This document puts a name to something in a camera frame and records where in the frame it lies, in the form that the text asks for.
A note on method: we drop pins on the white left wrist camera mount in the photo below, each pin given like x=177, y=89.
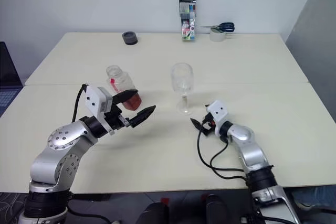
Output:
x=95, y=100

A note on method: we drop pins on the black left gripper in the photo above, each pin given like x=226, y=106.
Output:
x=114, y=119

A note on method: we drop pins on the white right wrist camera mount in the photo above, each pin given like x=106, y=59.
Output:
x=219, y=113

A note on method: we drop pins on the dark round lid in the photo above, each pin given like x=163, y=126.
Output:
x=130, y=37

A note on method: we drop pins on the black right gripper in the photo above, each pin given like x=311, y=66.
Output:
x=210, y=129

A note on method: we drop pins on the white tape roll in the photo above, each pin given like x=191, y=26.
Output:
x=216, y=35

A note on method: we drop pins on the dark laptop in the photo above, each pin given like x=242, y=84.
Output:
x=8, y=82

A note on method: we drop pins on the dark rounded shape red mark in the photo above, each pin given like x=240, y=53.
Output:
x=155, y=212

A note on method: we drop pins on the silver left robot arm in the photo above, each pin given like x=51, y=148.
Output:
x=63, y=137

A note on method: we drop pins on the plastic bottle with red liquid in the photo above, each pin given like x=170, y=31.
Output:
x=126, y=90

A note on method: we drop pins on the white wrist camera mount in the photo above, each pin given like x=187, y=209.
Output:
x=219, y=113
x=95, y=100

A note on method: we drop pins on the marker pen set box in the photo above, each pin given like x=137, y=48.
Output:
x=188, y=20

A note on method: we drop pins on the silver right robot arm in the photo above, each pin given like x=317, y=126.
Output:
x=244, y=134

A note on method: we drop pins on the grey partition panel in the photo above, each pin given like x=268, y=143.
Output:
x=315, y=51

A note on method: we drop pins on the clear wine glass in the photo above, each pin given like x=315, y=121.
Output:
x=182, y=79

